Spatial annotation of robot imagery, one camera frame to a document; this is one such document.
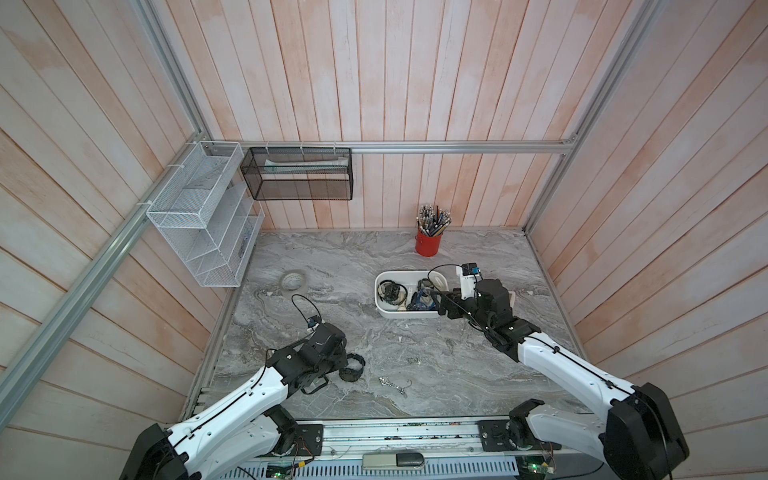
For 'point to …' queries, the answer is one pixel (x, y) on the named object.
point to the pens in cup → (433, 221)
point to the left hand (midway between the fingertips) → (339, 359)
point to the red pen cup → (427, 246)
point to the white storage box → (409, 294)
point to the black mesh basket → (300, 173)
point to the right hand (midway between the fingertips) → (442, 290)
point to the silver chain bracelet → (385, 382)
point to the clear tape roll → (293, 281)
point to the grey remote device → (392, 460)
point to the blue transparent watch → (422, 300)
